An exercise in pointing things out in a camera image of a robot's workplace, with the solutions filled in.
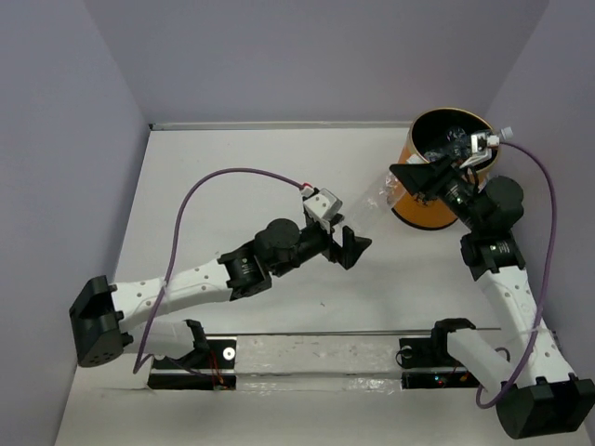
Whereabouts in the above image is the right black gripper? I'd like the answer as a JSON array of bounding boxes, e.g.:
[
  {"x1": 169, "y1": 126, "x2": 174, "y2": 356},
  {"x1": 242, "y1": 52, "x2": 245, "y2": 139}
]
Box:
[{"x1": 391, "y1": 151, "x2": 485, "y2": 233}]

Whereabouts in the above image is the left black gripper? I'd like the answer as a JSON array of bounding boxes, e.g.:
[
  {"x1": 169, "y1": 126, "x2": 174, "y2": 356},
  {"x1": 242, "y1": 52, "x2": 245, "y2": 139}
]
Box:
[{"x1": 271, "y1": 215, "x2": 371, "y2": 279}]

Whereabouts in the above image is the clear bottle long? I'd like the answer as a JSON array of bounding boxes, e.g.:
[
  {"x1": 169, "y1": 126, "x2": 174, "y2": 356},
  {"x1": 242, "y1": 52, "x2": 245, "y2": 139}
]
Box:
[{"x1": 495, "y1": 126, "x2": 514, "y2": 145}]

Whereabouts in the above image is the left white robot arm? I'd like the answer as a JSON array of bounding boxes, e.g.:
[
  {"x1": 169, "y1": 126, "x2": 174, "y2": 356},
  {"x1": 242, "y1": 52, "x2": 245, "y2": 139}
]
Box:
[{"x1": 69, "y1": 218, "x2": 372, "y2": 368}]

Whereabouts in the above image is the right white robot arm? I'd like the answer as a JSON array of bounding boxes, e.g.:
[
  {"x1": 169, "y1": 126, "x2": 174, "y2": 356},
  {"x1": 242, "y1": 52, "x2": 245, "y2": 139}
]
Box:
[{"x1": 390, "y1": 159, "x2": 594, "y2": 439}]

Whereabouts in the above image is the orange cylindrical bin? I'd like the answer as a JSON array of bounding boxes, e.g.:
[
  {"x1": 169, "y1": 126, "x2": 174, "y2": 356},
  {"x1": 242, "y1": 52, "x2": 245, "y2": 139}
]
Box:
[{"x1": 392, "y1": 108, "x2": 492, "y2": 230}]

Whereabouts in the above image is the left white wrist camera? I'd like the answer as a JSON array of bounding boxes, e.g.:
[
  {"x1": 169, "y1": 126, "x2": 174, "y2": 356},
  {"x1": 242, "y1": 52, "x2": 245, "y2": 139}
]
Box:
[{"x1": 303, "y1": 188, "x2": 343, "y2": 232}]

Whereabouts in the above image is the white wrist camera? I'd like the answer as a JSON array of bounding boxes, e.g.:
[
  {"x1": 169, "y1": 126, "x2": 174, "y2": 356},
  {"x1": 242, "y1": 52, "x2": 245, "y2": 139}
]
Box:
[
  {"x1": 303, "y1": 188, "x2": 343, "y2": 232},
  {"x1": 460, "y1": 131, "x2": 500, "y2": 169}
]

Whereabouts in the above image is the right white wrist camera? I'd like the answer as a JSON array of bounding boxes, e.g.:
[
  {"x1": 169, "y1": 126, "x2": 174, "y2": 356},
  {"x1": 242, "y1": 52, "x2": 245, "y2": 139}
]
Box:
[{"x1": 460, "y1": 131, "x2": 500, "y2": 169}]

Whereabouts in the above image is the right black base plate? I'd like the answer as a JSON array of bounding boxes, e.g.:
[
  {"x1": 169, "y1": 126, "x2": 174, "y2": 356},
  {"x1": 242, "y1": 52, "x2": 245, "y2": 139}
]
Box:
[{"x1": 395, "y1": 337, "x2": 479, "y2": 390}]

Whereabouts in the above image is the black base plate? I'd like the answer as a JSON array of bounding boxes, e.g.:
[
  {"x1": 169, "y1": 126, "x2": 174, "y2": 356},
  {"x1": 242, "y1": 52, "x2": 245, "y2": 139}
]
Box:
[
  {"x1": 147, "y1": 335, "x2": 237, "y2": 391},
  {"x1": 395, "y1": 337, "x2": 479, "y2": 390}
]

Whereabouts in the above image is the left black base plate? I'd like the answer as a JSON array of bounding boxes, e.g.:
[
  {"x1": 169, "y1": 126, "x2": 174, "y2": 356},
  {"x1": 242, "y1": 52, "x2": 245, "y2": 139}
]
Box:
[{"x1": 147, "y1": 335, "x2": 237, "y2": 391}]

